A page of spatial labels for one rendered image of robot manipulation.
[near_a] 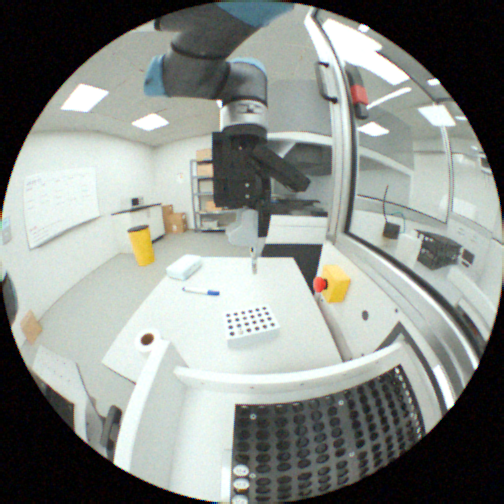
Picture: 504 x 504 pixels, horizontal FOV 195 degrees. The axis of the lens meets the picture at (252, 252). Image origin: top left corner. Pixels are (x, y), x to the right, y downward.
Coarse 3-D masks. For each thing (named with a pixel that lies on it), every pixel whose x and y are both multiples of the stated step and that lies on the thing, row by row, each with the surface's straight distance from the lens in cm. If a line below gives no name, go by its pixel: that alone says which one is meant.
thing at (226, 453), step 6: (222, 450) 24; (228, 450) 24; (222, 456) 24; (228, 456) 24; (222, 462) 24; (228, 462) 24; (222, 468) 24; (228, 468) 24; (222, 474) 25; (228, 474) 24; (222, 480) 25; (228, 480) 25; (222, 486) 25; (228, 486) 25; (222, 492) 26; (228, 492) 26; (222, 498) 27; (228, 498) 27
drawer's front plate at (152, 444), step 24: (168, 360) 20; (144, 384) 19; (168, 384) 21; (144, 408) 18; (168, 408) 23; (120, 432) 19; (144, 432) 20; (168, 432) 24; (120, 456) 20; (144, 456) 21; (168, 456) 26; (168, 480) 29
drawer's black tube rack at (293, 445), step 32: (384, 384) 24; (256, 416) 18; (288, 416) 18; (320, 416) 20; (352, 416) 25; (384, 416) 23; (256, 448) 18; (288, 448) 18; (320, 448) 22; (352, 448) 21; (384, 448) 24; (256, 480) 19; (288, 480) 20; (320, 480) 24; (352, 480) 23
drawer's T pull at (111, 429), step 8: (112, 408) 22; (112, 416) 22; (120, 416) 23; (104, 424) 23; (112, 424) 22; (104, 432) 23; (112, 432) 22; (104, 440) 24; (112, 440) 24; (112, 448) 24
